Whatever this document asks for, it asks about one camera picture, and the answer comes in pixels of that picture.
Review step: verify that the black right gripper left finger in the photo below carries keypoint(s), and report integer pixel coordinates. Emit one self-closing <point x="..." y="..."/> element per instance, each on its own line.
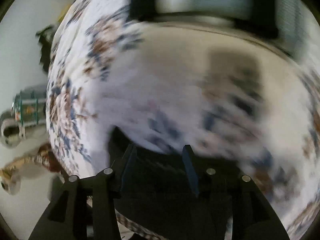
<point x="84" y="208"/>

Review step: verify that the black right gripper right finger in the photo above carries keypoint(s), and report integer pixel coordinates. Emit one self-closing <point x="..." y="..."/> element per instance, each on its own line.
<point x="223" y="191"/>

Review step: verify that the black white striped garment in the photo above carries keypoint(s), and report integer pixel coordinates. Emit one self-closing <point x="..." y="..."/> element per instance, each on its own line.
<point x="155" y="193"/>

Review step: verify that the black clothes pile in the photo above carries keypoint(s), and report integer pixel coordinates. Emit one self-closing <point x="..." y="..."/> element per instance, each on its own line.
<point x="45" y="39"/>

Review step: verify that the floral bed blanket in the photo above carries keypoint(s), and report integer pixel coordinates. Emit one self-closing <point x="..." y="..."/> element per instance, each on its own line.
<point x="165" y="85"/>

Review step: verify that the green wire rack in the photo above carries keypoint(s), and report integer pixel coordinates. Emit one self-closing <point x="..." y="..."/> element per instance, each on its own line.
<point x="29" y="106"/>

